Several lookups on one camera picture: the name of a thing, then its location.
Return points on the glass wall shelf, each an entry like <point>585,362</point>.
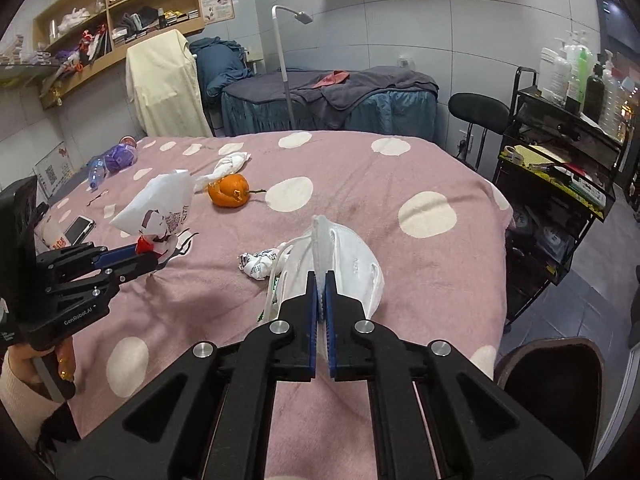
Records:
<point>25,67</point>

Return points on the black pump bottle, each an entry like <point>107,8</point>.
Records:
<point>594,95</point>

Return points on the dark trash bin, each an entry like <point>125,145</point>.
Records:
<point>550,390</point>

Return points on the crumpled white paper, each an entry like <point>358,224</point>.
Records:
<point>255,264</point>

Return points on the framed code sign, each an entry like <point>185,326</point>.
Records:
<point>52,172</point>

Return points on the red cloth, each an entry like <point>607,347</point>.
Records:
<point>332,79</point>

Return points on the black hair pin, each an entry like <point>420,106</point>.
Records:
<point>97,198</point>

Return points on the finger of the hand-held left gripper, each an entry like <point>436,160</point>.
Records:
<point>135,266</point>
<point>117,255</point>

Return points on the cream towel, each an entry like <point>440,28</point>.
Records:
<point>165,85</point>

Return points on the small clear plastic bottle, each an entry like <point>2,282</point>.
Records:
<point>97,172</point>

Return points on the grey folded cloth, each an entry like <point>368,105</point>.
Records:
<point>140,17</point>

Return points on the white crumpled napkin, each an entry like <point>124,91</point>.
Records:
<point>232,162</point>

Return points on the blue skirted massage bed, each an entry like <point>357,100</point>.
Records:
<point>390,110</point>

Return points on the red foam fruit net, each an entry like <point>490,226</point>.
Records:
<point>146,246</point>

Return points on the black round stool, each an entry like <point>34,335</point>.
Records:
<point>477,107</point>

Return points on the person's left forearm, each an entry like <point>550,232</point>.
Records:
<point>20,400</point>

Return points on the pink polka dot blanket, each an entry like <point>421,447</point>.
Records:
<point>375,185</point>

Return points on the purple plastic object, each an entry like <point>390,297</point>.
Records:
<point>120,157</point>

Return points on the white pump bottle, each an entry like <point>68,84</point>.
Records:
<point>554,77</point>

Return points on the black trolley cart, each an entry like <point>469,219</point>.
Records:
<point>550,200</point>

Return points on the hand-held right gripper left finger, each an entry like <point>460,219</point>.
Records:
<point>300,320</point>

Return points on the grey blanket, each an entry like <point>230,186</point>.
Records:
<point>380,85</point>

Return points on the wall poster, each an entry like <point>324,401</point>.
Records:
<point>216,0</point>

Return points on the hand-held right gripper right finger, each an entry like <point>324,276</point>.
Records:
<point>340,325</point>

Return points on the smartphone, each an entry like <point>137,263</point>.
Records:
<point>79,230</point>

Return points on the person's left hand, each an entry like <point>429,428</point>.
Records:
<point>62,360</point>

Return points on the white plastic bag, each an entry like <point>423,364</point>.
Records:
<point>72,21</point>

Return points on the white printed paper bag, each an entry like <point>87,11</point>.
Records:
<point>160,200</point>

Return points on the clear pump bottle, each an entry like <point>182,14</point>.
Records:
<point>612,100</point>

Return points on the white floor lamp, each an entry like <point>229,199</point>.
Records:
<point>285,70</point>

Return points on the orange mandarin peel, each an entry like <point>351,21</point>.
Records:
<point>227,192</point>

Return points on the white face mask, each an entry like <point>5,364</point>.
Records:
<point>350,265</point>

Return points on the blue cloth pile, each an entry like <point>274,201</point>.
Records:
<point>220,62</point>

